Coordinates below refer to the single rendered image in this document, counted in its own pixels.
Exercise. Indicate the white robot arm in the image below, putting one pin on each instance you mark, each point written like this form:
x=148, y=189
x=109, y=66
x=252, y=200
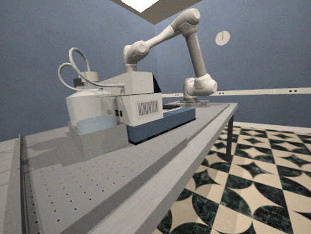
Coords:
x=185, y=24

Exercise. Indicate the white curved hose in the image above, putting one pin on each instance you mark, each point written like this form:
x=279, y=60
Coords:
x=88, y=67

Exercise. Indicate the clear bottle with black cap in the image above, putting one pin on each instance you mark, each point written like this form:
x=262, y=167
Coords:
x=79, y=87

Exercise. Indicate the white plastic bottle with liquid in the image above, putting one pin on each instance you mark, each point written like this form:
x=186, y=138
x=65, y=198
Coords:
x=93, y=108

